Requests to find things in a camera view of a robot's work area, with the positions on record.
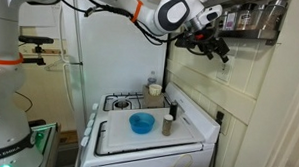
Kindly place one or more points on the black pepper shaker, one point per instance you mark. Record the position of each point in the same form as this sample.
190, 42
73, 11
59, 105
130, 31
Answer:
173, 111

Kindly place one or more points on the black camera on stand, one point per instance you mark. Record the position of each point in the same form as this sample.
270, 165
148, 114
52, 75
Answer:
36, 40

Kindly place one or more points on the spice jar with white lid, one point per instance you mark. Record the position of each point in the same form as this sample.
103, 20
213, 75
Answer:
167, 125

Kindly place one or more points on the white gas stove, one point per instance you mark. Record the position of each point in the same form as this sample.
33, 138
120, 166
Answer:
147, 156

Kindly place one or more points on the blue plastic bowl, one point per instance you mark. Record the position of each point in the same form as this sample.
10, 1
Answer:
141, 124

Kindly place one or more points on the white stove knob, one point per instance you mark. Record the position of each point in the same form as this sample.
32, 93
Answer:
92, 117
84, 141
95, 107
88, 131

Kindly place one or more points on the white paper cup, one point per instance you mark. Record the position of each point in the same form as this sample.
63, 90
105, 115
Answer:
155, 89

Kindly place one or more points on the white wall switch plate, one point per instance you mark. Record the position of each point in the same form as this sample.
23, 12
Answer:
225, 74

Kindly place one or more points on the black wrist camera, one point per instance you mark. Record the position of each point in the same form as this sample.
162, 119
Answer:
184, 42

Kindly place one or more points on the spice jar with purple label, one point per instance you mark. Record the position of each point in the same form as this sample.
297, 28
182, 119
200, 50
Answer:
230, 20

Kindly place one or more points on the white cutting board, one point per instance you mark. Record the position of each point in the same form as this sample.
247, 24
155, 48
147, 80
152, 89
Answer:
121, 132

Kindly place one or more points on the black burner grate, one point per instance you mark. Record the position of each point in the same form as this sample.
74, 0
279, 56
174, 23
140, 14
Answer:
135, 97

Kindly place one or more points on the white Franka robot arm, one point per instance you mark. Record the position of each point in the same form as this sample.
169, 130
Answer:
2, 88

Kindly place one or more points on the large glass jar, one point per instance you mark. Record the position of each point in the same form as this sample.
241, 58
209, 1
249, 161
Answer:
273, 16

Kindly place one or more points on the glass jar with dark label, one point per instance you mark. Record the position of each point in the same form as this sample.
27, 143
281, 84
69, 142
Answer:
247, 17

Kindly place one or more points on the white refrigerator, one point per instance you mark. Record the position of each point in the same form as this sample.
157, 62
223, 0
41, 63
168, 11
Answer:
117, 52

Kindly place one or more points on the metal robot control box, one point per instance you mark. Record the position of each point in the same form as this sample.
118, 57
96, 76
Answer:
47, 143

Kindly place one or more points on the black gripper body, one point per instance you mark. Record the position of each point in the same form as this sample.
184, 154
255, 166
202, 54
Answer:
206, 42

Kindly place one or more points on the metal spice shelf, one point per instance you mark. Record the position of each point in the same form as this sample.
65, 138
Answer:
248, 34

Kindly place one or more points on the clear water bottle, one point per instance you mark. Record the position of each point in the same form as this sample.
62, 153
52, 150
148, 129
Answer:
152, 78

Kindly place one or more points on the small brown paper bag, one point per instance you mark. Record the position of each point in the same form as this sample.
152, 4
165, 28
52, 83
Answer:
153, 101

